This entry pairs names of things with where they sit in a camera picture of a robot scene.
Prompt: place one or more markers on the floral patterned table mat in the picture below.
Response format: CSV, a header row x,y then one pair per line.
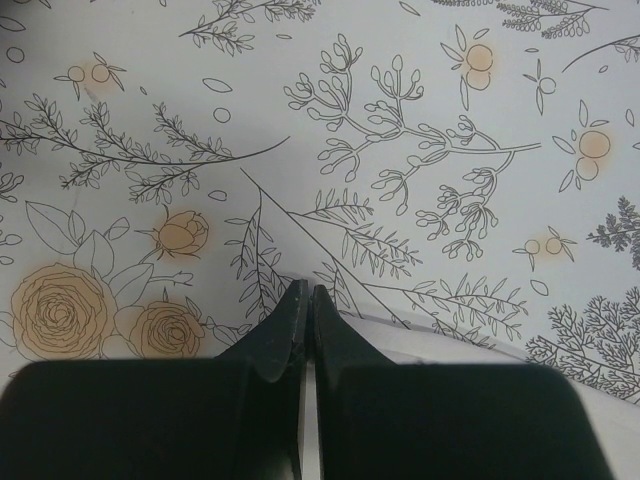
x,y
464,168

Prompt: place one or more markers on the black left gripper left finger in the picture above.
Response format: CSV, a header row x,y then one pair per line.
x,y
234,416

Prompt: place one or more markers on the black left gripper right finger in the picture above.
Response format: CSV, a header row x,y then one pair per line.
x,y
382,420

